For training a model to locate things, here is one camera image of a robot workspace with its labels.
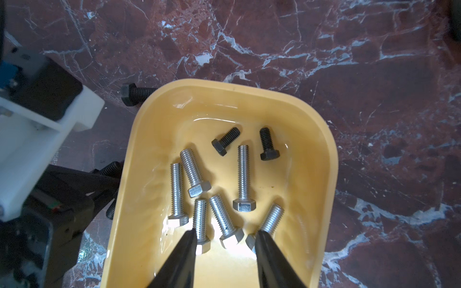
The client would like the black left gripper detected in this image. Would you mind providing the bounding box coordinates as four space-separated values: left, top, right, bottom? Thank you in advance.
1 165 121 288

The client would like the silver hex bolt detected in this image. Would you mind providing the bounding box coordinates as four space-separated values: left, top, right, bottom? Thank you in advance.
233 145 256 212
193 198 211 255
246 203 285 254
180 148 211 198
210 194 244 249
168 163 189 228

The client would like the yellow plastic storage tray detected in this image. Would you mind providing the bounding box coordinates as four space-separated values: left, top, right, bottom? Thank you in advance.
101 79 339 288

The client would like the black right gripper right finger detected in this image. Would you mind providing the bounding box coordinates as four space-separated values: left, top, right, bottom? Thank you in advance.
255 231 306 288

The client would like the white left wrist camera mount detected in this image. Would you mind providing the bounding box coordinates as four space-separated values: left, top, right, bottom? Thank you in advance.
0 46 106 223

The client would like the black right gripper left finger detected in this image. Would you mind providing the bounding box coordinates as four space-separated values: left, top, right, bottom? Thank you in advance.
147 229 198 288

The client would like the black hex bolt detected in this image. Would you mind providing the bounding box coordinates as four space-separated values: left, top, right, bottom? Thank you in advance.
120 83 157 107
211 127 241 156
259 127 280 161
91 162 123 178

